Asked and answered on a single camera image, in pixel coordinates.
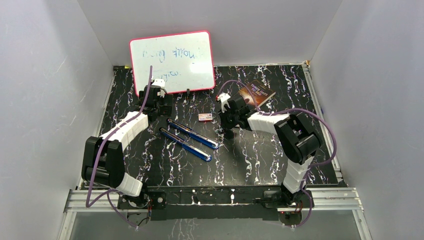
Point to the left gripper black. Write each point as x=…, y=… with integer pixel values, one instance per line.
x=165, y=110

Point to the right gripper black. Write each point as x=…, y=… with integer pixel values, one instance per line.
x=224, y=123

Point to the small red staple box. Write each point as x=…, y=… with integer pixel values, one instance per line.
x=205, y=117

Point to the whiteboard with pink frame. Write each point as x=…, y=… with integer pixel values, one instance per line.
x=183, y=60

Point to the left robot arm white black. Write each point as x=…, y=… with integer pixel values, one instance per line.
x=103, y=158

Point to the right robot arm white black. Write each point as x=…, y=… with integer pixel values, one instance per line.
x=298, y=139

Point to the paperback book orange cover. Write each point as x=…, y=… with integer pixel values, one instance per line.
x=256, y=93

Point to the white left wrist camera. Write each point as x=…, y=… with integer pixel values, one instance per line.
x=158, y=82

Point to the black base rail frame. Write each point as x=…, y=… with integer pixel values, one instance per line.
x=210, y=202

